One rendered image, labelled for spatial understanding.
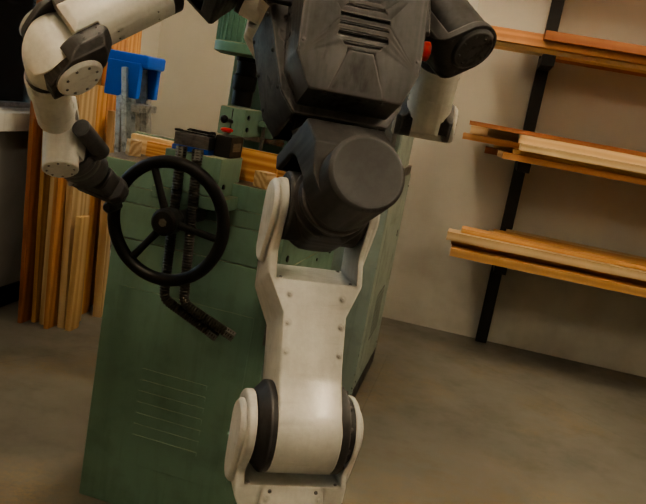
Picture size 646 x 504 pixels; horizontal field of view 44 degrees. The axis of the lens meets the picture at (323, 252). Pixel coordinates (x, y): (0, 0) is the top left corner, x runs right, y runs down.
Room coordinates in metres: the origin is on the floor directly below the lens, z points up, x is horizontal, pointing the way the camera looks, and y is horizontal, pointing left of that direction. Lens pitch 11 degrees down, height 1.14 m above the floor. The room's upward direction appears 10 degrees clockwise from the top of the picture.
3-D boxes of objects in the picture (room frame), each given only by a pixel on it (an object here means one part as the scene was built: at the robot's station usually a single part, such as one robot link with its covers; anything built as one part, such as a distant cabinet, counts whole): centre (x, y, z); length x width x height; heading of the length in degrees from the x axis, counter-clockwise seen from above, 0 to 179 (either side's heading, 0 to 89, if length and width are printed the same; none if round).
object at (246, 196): (1.96, 0.29, 0.87); 0.61 x 0.30 x 0.06; 77
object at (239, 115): (2.08, 0.27, 1.03); 0.14 x 0.07 x 0.09; 167
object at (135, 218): (2.18, 0.24, 0.76); 0.57 x 0.45 x 0.09; 167
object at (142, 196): (2.00, 0.29, 0.82); 0.40 x 0.21 x 0.04; 77
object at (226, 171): (1.87, 0.31, 0.91); 0.15 x 0.14 x 0.09; 77
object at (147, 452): (2.18, 0.25, 0.36); 0.58 x 0.45 x 0.71; 167
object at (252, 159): (1.99, 0.25, 0.94); 0.21 x 0.01 x 0.08; 77
